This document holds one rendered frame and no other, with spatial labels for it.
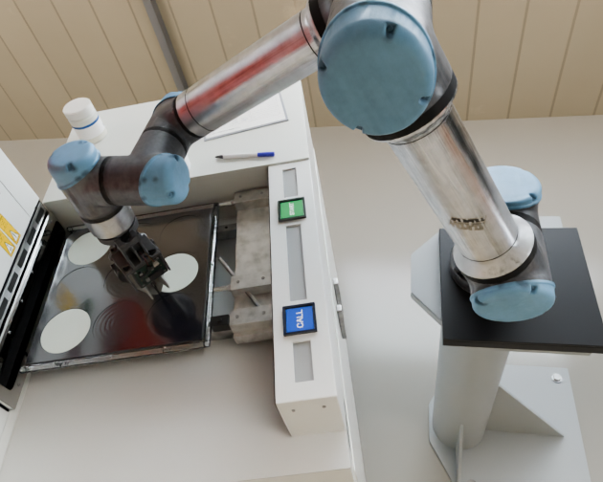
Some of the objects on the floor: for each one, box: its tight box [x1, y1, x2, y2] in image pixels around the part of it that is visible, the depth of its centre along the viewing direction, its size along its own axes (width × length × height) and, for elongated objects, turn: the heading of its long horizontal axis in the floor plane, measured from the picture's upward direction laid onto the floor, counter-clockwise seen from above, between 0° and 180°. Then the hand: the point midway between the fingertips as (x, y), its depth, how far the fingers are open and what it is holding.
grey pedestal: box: [411, 216, 592, 482], centre depth 128 cm, size 51×44×82 cm
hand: (154, 286), depth 99 cm, fingers closed
